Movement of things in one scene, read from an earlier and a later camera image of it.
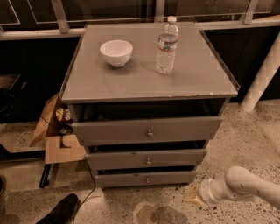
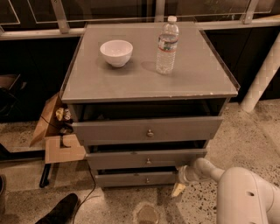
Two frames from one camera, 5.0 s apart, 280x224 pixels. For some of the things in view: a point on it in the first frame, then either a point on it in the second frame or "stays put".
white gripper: (204, 190) -> (183, 174)
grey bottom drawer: (146, 180) stays put
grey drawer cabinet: (145, 99) stays put
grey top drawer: (113, 132) stays put
